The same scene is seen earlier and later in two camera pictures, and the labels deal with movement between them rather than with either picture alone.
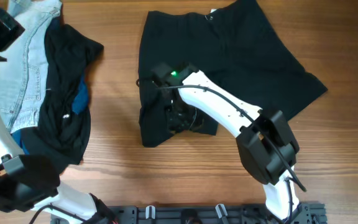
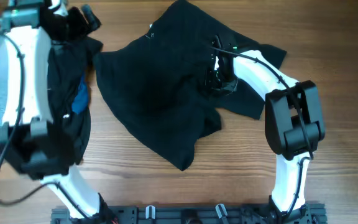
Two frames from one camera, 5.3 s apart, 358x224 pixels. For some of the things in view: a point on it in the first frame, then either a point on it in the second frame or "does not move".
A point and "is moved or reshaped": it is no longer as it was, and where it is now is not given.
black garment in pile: [62, 135] does not move
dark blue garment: [78, 104] does not move
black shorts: [237, 47] is moved or reshaped
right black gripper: [196, 121] -> [211, 85]
